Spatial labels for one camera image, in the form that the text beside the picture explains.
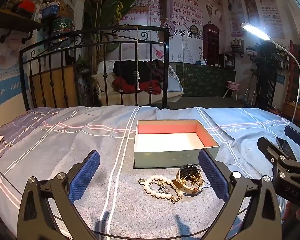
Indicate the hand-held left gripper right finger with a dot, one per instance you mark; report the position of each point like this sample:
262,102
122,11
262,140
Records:
212,175

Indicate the red wooden shelf rack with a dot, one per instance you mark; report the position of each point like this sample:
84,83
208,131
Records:
293,80

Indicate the wall poster with woman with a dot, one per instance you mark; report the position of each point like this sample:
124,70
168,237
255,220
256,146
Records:
235,15
270,12

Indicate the face wall poster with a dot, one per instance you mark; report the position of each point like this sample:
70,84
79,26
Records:
7,62

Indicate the grey blue striped blanket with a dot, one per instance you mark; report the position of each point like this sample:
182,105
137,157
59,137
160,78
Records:
65,155

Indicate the black iron bed frame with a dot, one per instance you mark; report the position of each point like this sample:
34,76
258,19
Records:
55,42

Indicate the red clothes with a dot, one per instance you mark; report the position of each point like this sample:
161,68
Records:
125,85

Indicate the black clothes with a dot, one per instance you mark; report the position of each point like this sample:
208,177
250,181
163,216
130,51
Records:
150,70

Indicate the white floor lamp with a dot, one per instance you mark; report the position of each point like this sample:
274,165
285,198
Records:
255,31

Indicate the person's right hand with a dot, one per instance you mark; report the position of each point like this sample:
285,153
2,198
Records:
290,212

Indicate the white wicker hanging chair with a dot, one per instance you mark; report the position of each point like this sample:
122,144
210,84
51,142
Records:
175,85

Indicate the wooden wall shelf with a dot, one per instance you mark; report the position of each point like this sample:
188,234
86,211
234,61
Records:
12,21

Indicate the green patterned counter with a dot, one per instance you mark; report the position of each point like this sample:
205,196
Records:
205,80

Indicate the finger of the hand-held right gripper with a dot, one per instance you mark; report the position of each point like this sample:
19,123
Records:
286,148
270,150

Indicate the green gift box pink inside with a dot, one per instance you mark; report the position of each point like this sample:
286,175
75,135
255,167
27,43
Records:
175,158

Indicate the small black television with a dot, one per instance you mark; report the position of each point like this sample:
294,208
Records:
229,61

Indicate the blue plastic basket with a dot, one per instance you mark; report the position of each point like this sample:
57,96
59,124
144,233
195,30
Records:
50,9

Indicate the green tin can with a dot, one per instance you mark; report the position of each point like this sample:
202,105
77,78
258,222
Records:
62,27

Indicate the large printed wall poster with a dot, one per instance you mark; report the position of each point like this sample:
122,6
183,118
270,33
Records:
190,10

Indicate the dark potted plant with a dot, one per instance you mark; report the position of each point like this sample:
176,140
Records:
265,62

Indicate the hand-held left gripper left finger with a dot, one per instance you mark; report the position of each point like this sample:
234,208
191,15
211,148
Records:
86,172

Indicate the red box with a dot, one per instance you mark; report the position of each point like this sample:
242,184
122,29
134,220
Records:
27,5

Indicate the pink stool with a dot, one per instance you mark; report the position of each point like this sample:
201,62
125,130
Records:
232,85

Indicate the red telephone booth cabinet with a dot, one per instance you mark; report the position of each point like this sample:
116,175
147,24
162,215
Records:
211,45

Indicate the small metal rings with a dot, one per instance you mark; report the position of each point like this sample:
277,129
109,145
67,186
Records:
164,189

